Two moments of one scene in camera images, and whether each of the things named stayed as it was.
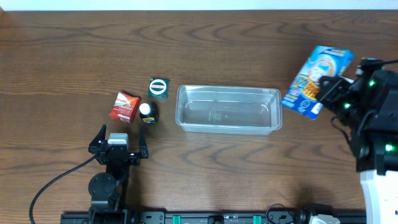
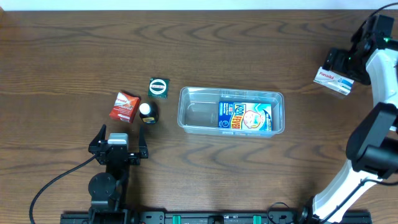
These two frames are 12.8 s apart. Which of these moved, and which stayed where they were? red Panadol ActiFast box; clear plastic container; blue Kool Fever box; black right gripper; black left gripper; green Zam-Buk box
Moved: blue Kool Fever box; black right gripper
Stayed: black left gripper; clear plastic container; red Panadol ActiFast box; green Zam-Buk box
